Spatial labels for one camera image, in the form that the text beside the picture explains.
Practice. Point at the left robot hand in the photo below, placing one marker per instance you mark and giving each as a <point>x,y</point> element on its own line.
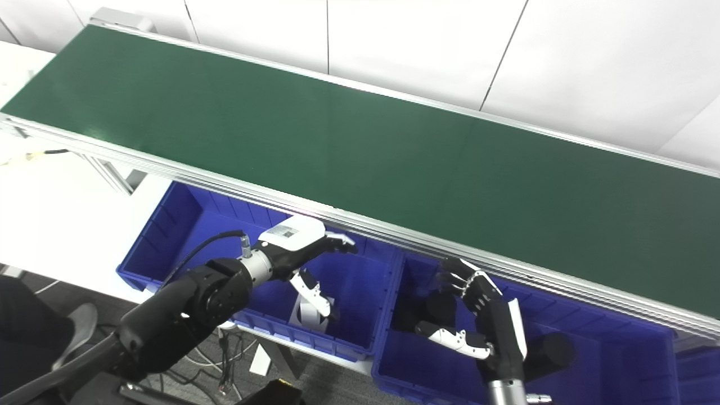
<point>292,236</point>

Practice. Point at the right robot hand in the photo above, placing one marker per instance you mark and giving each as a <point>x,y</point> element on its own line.
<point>500,332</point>

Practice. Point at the white square part with hole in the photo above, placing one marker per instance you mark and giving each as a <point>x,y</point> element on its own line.
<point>306,312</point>

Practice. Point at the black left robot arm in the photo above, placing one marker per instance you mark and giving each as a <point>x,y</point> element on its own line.
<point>185,309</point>

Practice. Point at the black cylinder part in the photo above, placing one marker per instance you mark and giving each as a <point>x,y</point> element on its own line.
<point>433,309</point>
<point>554,351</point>

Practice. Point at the blue plastic bin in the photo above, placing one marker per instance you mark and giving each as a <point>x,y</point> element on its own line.
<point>360,287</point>
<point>607,360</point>
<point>700,377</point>

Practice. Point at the green conveyor belt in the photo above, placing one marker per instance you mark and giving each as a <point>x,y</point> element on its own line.
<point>394,157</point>
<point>450,250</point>

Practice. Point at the aluminium conveyor leg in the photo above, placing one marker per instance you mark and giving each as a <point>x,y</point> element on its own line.
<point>115,174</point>

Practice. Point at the grey table leg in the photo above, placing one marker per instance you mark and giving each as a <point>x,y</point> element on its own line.
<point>284,360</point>

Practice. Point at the white paper sheet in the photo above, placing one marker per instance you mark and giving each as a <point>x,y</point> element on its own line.
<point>260,360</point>

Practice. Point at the black box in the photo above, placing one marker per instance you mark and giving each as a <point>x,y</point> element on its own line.
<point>270,394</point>

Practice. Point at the grey chair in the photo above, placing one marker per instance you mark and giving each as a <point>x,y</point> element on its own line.
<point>81,326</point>

